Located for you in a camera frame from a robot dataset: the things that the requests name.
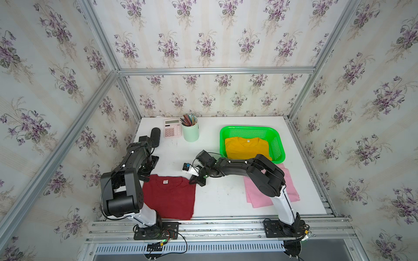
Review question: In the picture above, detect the dark red t-shirt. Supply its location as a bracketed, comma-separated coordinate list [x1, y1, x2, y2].
[143, 175, 196, 220]

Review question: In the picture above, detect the yellow t-shirt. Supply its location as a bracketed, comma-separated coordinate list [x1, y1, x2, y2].
[224, 137, 272, 160]

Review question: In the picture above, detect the pink t-shirt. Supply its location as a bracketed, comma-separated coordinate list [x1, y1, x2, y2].
[243, 164, 300, 208]

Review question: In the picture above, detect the green plastic basket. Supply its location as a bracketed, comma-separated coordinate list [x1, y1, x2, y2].
[219, 126, 286, 164]

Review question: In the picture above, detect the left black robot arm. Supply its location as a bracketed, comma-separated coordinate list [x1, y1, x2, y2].
[100, 136, 162, 229]

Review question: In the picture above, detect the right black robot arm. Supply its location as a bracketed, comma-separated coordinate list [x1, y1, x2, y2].
[189, 150, 305, 231]

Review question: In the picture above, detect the black glasses case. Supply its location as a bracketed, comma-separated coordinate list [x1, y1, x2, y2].
[150, 127, 161, 148]

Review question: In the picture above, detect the pale green pen cup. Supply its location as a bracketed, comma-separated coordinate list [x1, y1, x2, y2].
[181, 123, 199, 142]

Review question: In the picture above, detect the pink calculator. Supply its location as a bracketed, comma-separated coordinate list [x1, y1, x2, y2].
[164, 119, 182, 138]

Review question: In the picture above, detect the coloured pens bundle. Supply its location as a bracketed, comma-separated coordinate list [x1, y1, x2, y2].
[180, 114, 198, 127]

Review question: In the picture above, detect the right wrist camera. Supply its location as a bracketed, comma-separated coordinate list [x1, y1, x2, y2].
[182, 163, 199, 176]

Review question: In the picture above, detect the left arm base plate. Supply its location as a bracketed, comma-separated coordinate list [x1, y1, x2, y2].
[133, 222, 180, 240]

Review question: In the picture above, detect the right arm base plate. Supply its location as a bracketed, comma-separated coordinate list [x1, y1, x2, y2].
[263, 219, 310, 239]

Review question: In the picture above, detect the aluminium mounting rail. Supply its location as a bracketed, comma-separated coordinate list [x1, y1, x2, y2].
[85, 215, 357, 243]

